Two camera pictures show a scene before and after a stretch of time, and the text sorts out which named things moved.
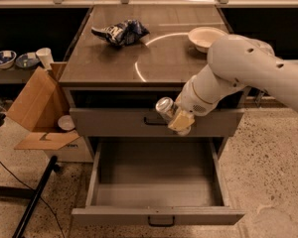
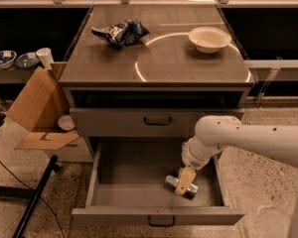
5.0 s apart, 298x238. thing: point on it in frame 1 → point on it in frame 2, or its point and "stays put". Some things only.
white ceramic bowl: [203, 37] stays put
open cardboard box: [38, 110] stays put
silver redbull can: [167, 109] → [173, 181]
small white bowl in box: [66, 122] stays put
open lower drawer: [161, 183] stays put
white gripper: [191, 102] → [196, 162]
